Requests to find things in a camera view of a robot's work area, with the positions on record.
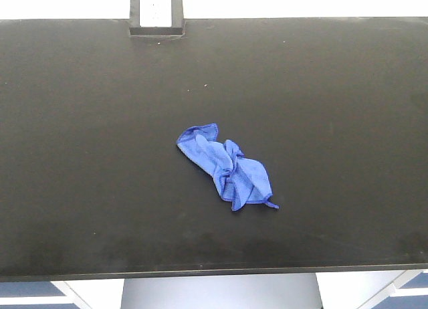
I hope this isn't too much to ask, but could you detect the blue microfiber cloth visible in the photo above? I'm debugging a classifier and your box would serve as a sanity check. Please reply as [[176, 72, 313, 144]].
[[176, 123, 280, 211]]

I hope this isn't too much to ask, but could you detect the black white socket box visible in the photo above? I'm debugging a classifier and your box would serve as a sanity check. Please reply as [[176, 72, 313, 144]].
[[129, 0, 185, 37]]

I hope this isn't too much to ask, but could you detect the blue base cabinet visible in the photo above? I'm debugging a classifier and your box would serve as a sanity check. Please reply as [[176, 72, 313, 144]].
[[316, 269, 427, 308], [1, 279, 124, 308]]

